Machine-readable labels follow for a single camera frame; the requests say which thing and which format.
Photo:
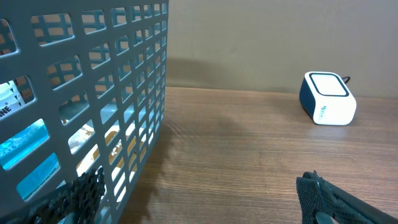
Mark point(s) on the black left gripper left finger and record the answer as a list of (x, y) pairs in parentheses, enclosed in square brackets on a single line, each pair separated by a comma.
[(80, 198)]

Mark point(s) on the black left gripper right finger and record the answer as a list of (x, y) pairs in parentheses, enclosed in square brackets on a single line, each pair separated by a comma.
[(323, 202)]

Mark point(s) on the grey plastic mesh basket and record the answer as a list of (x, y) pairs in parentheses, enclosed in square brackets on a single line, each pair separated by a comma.
[(79, 62)]

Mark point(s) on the beige snack pouch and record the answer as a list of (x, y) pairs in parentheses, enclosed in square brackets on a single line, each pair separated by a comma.
[(122, 154)]

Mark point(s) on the blue mouthwash bottle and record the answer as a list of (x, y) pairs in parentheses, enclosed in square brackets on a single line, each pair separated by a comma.
[(18, 146)]

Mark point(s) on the white barcode scanner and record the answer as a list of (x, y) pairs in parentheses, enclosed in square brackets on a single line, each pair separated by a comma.
[(325, 97)]

